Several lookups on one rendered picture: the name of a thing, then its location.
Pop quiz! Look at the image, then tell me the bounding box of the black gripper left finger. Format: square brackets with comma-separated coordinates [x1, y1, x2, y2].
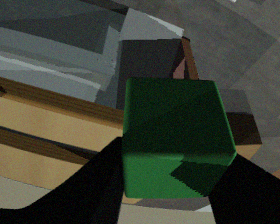
[0, 137, 124, 224]

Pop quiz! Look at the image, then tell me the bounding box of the green block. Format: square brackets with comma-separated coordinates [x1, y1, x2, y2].
[121, 77, 236, 199]

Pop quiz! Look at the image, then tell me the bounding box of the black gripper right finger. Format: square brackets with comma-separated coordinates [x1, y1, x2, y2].
[209, 153, 280, 224]

